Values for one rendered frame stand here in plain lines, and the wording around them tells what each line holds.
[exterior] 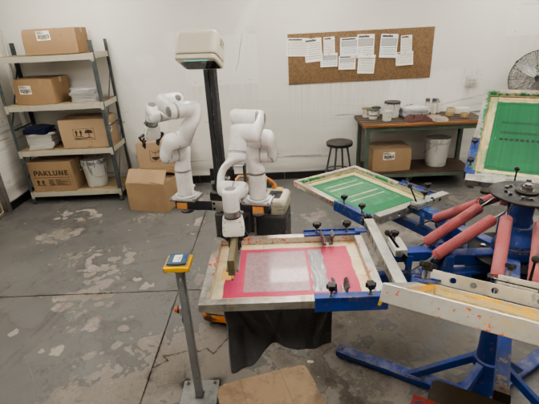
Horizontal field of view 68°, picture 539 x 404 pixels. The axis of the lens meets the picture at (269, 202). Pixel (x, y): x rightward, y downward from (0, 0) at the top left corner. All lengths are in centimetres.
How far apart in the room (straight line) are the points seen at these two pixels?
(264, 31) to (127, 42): 172
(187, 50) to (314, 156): 393
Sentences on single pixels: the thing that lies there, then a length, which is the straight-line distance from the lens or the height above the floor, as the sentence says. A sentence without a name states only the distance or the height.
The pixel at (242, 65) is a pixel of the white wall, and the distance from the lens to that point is 547.
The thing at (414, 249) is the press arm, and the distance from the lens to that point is 202.
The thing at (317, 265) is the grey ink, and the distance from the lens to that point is 199.
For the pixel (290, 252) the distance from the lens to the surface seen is 210.
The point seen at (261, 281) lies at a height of 96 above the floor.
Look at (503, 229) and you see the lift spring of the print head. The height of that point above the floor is 122.
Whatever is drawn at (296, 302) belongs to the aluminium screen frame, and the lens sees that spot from 171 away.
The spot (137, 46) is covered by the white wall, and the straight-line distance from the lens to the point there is 570.
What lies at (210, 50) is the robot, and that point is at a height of 194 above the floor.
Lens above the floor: 203
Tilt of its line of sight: 24 degrees down
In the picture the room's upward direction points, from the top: 3 degrees counter-clockwise
